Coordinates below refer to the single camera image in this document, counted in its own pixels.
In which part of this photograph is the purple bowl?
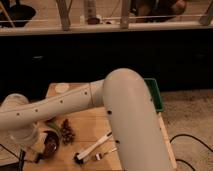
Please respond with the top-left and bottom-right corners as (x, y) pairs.
(42, 131), (59, 159)

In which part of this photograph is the black cable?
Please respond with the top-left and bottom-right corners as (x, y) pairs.
(169, 133), (213, 171)

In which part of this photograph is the white black-tipped brush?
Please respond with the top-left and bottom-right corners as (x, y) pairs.
(73, 132), (112, 165)

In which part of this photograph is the black table-side post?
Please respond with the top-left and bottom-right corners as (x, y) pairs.
(18, 150), (26, 171)

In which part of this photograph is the green vegetable toy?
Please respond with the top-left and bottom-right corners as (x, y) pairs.
(46, 122), (61, 135)

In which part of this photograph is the small white dish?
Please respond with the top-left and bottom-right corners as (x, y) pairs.
(55, 83), (69, 93)

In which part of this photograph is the green tray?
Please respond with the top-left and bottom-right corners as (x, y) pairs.
(145, 78), (164, 113)

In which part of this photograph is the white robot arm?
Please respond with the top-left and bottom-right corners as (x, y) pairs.
(0, 68), (172, 171)

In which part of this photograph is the bunch of dark grapes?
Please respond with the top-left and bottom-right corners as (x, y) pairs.
(60, 119), (75, 145)

